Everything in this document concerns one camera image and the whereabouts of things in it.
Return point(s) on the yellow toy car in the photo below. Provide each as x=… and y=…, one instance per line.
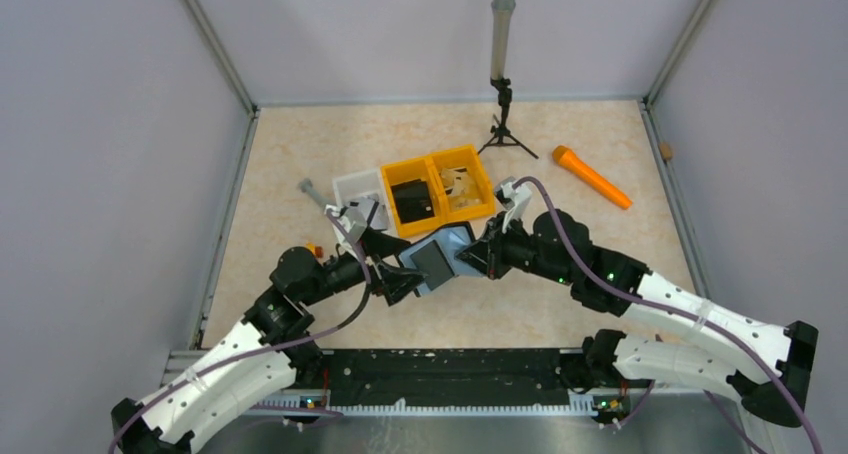
x=316, y=250

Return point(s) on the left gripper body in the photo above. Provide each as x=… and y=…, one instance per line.
x=373, y=274

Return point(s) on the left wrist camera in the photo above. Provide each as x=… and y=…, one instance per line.
x=356, y=216

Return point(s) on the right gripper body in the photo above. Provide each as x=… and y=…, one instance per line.
x=512, y=249

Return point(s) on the grey plastic bolt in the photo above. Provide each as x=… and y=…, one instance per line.
x=306, y=186

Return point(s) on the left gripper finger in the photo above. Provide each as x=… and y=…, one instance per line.
x=382, y=245
x=399, y=282

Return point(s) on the black cards stack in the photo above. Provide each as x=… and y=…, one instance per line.
x=412, y=201

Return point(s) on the beige striped cards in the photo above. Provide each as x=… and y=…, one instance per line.
x=460, y=188

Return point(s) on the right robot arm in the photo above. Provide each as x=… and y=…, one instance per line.
x=765, y=367

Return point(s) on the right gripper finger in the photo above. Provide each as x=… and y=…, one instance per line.
x=480, y=266
x=482, y=250

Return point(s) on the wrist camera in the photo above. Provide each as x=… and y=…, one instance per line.
x=514, y=198
x=356, y=216

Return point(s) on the black mini tripod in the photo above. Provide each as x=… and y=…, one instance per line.
x=501, y=135

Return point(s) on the yellow bin with black cards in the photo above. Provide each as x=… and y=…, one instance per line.
x=412, y=169

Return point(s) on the yellow bin with beige cards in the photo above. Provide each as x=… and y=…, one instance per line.
x=465, y=156

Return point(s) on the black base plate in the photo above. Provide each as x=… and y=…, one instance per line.
x=456, y=378

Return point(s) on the black leather card holder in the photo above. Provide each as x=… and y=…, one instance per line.
x=451, y=238

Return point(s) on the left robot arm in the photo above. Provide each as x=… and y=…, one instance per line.
x=264, y=352

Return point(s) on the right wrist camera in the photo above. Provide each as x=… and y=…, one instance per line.
x=514, y=198

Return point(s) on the orange toy microphone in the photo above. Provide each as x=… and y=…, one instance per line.
x=570, y=161

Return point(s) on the white plastic bin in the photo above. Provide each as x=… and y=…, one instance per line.
x=365, y=192

